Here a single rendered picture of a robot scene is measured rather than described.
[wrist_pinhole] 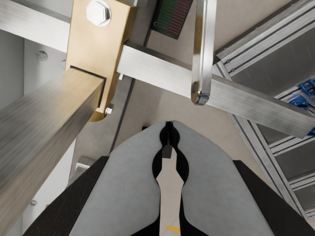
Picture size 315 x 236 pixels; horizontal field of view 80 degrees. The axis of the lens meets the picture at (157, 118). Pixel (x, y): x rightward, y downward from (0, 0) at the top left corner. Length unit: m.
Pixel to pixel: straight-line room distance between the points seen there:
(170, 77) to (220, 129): 1.08
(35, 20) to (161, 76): 0.13
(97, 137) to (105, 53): 0.25
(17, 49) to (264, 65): 0.84
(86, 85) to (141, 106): 0.97
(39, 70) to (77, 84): 0.32
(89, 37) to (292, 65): 0.88
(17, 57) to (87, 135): 0.21
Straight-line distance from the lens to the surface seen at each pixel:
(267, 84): 0.97
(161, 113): 1.16
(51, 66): 0.49
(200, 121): 1.21
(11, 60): 0.48
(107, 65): 0.20
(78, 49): 0.21
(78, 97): 0.16
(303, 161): 1.33
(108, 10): 0.20
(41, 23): 0.23
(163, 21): 0.32
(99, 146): 0.44
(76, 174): 0.44
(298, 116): 0.28
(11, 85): 0.51
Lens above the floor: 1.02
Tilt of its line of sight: 60 degrees down
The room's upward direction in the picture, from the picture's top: 175 degrees counter-clockwise
